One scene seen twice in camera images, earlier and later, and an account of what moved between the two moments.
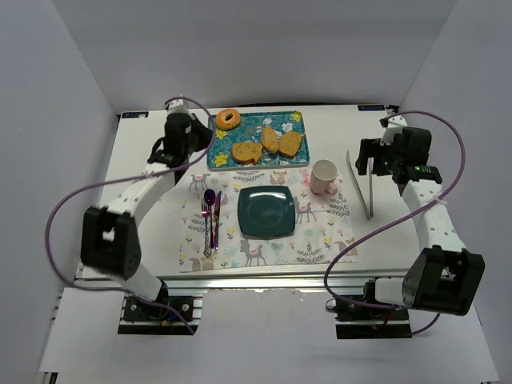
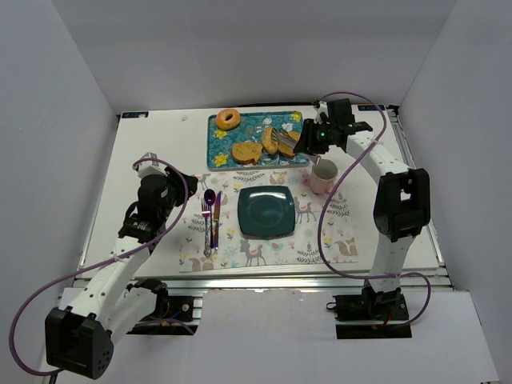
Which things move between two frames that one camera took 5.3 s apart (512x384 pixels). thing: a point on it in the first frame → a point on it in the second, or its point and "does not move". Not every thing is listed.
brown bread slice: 246,153 does not move
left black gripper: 202,134 → 186,182
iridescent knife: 216,218 does not move
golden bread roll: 270,141 does not move
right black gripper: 365,156 → 303,141
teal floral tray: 221,141 does not move
